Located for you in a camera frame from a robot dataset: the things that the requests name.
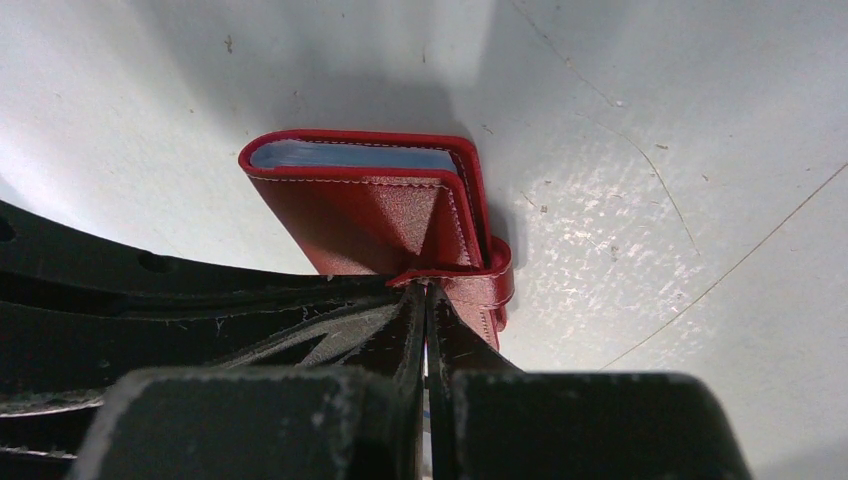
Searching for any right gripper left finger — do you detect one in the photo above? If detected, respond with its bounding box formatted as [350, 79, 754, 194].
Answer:
[69, 285, 426, 479]

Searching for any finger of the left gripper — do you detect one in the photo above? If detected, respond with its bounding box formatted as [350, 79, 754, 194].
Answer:
[1, 202, 402, 317]
[1, 291, 401, 417]

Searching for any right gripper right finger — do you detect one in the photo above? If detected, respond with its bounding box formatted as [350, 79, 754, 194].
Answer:
[425, 285, 751, 479]

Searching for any red leather card holder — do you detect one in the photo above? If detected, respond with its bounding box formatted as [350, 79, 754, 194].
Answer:
[238, 129, 515, 346]

